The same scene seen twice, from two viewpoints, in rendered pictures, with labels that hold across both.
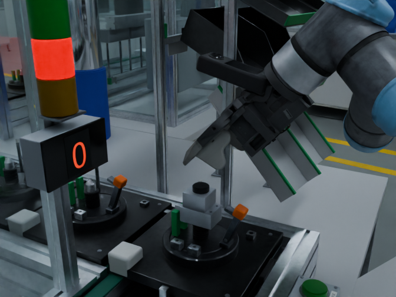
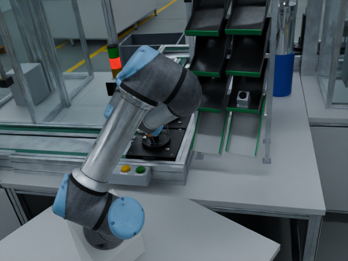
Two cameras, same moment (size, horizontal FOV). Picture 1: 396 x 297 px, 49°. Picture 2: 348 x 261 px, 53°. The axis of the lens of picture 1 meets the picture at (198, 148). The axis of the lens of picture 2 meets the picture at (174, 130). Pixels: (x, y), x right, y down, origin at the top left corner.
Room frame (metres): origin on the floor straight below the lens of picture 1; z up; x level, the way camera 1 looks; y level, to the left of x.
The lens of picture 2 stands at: (0.48, -1.42, 1.89)
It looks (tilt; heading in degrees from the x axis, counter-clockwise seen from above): 31 degrees down; 78
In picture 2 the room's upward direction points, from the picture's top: 6 degrees counter-clockwise
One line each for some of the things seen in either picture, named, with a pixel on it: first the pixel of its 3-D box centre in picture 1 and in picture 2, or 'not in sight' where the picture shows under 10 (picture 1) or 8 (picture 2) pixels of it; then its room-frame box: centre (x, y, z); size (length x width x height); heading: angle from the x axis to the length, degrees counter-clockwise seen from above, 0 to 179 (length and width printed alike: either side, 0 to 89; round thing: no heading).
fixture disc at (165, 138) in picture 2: (200, 241); (156, 140); (0.69, 0.00, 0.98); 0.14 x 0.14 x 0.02
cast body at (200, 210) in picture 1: (195, 201); not in sight; (0.69, 0.00, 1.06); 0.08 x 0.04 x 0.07; 61
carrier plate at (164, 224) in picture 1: (200, 250); (156, 143); (0.69, 0.00, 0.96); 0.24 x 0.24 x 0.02; 62
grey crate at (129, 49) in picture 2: not in sight; (153, 49); (1.11, 2.09, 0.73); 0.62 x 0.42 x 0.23; 152
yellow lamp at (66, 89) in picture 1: (58, 94); (117, 72); (0.57, 0.19, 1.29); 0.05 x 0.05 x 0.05
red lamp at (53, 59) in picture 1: (53, 57); (115, 62); (0.57, 0.19, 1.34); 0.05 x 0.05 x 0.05
